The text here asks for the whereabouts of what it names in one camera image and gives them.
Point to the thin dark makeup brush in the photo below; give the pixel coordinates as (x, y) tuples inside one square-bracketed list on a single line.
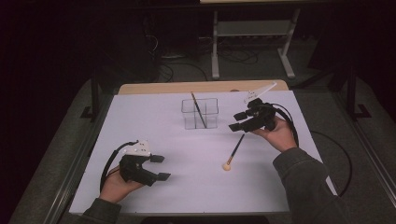
[(198, 109)]

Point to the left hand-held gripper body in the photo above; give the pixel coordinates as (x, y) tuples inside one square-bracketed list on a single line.
[(134, 169)]

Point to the black metal stand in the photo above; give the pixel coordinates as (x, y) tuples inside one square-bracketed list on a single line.
[(95, 93), (351, 93)]

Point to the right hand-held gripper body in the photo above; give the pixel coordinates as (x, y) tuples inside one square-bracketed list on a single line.
[(261, 116)]

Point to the clear plastic divided organizer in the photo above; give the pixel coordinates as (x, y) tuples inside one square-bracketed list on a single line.
[(210, 119)]

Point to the white table cover sheet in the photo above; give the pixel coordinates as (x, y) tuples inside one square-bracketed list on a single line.
[(186, 155)]

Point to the person's left hand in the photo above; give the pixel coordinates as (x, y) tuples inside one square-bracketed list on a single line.
[(116, 189)]

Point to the person's right hand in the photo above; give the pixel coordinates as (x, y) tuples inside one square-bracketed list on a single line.
[(278, 137)]

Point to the aluminium frame rail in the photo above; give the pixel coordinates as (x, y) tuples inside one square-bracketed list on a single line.
[(373, 158), (67, 183)]

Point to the round beige head makeup brush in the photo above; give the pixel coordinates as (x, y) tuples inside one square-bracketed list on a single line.
[(227, 167)]

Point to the white metal frame desk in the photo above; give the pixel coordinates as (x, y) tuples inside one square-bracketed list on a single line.
[(253, 28)]

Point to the wooden table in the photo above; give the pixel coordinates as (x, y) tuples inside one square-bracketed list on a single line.
[(155, 87)]

